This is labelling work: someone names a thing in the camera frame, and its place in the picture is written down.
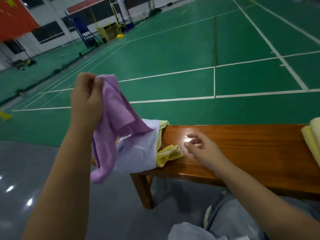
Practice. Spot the brown wooden bench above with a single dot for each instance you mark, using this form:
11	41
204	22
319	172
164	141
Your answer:
250	147

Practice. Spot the person's left forearm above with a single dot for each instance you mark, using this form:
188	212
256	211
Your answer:
62	187

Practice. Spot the yellow green towel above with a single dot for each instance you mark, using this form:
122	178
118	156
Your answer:
162	130

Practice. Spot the person's white shoe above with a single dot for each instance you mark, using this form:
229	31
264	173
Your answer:
207	217

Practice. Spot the person's grey trousers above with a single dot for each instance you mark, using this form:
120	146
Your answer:
260	220

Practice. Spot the blue umpire chair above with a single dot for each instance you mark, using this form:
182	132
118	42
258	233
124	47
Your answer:
82	27

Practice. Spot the yellow white striped cloth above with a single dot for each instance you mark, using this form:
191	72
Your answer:
169	155

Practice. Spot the person's left hand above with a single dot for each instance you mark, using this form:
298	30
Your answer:
86	102

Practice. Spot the red wall banner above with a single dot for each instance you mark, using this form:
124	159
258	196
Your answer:
85	4

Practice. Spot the yellow net post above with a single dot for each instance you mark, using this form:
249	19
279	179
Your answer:
120	35

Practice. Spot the white blue towel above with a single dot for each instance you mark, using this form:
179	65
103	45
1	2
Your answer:
140	147

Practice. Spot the person's right hand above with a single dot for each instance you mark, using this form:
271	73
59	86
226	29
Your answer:
205	150

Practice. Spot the person's right forearm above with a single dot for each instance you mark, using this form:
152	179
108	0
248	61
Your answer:
270	202

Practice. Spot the yellow floor marker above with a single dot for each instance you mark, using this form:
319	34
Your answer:
4	116

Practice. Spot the yellow wooden stand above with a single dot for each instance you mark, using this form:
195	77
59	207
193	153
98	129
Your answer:
107	31

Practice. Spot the purple towel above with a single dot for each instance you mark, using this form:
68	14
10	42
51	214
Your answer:
117	112

